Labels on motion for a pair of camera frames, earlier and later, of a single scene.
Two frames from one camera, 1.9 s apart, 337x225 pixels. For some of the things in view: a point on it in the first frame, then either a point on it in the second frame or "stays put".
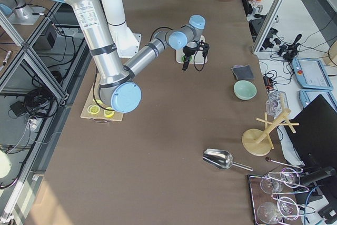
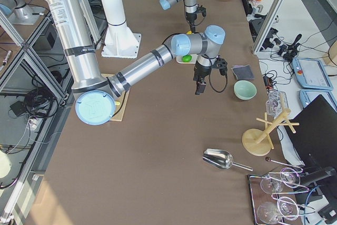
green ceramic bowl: [245, 90] stays put
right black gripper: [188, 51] → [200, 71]
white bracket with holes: [126, 43] stays put
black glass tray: [274, 200] stays put
